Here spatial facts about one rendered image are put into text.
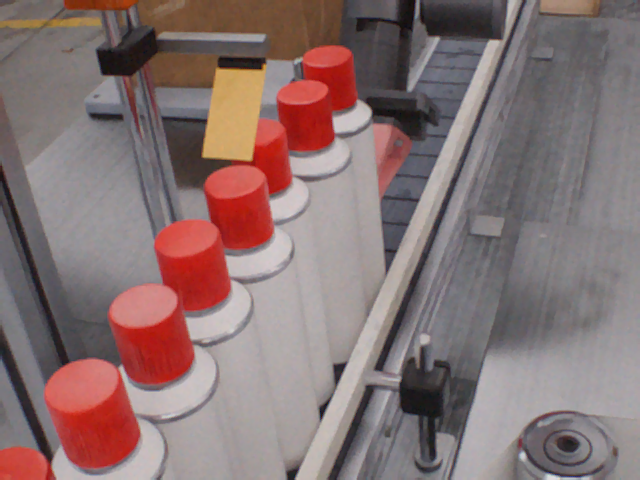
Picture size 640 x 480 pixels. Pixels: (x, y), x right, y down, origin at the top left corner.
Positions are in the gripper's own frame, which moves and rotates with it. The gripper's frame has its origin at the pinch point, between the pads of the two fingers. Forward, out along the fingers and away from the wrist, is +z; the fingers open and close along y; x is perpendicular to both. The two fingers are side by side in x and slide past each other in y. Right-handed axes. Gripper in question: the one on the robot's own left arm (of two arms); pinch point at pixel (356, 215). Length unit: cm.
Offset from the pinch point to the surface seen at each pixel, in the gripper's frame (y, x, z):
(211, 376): 2.8, -29.2, 10.2
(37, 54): -204, 226, -69
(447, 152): 4.1, 11.8, -7.1
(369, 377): 5.0, -9.5, 11.1
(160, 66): -36, 30, -18
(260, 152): 0.5, -21.1, -1.4
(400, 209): 0.7, 10.6, -1.7
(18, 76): -200, 212, -57
